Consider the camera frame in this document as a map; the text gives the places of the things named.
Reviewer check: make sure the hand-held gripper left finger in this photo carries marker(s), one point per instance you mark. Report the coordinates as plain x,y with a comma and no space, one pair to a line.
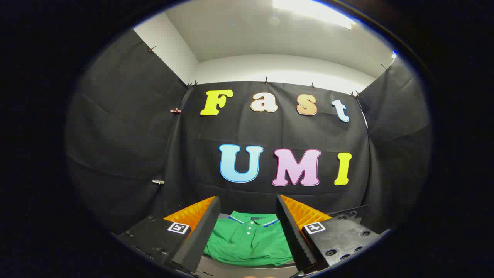
202,235

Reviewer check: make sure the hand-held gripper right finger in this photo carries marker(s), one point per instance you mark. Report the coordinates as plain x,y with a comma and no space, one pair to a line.
293,231

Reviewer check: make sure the green polo shirt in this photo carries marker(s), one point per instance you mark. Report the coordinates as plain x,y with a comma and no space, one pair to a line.
247,243

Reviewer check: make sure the silver spring clip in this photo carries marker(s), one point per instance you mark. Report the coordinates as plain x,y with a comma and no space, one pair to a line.
158,181

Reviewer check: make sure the black backdrop cloth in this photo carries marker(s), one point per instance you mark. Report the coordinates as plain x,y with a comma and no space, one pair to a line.
247,131

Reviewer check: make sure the copper spring clip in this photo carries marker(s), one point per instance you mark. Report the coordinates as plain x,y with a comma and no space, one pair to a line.
175,111

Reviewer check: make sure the row of small black clips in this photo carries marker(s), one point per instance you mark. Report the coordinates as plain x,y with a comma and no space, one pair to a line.
266,80

